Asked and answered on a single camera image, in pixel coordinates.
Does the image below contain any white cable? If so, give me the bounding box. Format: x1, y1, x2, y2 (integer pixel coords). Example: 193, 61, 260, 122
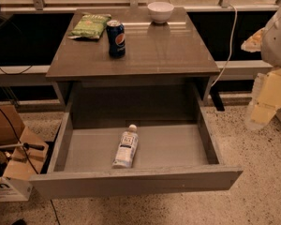
210, 3, 238, 88

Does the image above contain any blue label plastic bottle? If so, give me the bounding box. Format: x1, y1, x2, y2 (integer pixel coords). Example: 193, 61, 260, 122
112, 125, 139, 169

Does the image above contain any open grey top drawer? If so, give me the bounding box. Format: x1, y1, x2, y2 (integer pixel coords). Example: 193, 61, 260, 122
30, 107, 243, 199

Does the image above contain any green chip bag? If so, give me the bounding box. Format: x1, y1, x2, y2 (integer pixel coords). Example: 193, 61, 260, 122
68, 14, 111, 39

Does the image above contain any cardboard box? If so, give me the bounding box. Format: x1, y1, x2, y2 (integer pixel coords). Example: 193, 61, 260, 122
0, 105, 49, 202

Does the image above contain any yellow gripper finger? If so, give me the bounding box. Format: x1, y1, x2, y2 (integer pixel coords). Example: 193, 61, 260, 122
241, 28, 264, 53
244, 68, 281, 130

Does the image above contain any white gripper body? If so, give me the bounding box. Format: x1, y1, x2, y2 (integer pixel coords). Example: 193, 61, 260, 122
261, 6, 281, 67

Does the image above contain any blue pepsi can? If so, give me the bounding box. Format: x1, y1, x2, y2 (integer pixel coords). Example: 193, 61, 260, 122
106, 20, 126, 58

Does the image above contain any black cable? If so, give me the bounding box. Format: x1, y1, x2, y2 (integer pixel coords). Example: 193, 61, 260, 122
0, 101, 62, 225

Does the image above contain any black handled tool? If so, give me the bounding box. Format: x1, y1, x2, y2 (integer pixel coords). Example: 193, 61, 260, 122
0, 142, 45, 151

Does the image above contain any white bowl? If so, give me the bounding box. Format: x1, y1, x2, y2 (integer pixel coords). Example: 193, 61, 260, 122
147, 2, 174, 23

